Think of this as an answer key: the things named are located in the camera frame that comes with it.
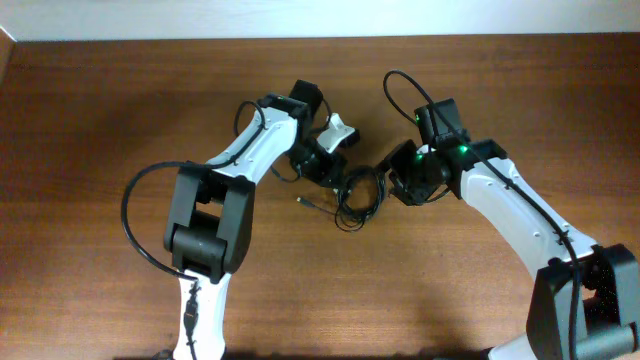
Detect black usb cable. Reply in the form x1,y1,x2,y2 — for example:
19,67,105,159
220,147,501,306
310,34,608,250
296,165,388,233

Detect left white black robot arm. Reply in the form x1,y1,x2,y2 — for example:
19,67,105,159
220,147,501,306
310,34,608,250
157,80,359,359

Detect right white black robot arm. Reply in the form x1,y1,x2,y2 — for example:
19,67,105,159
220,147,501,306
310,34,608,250
378,99,639,359

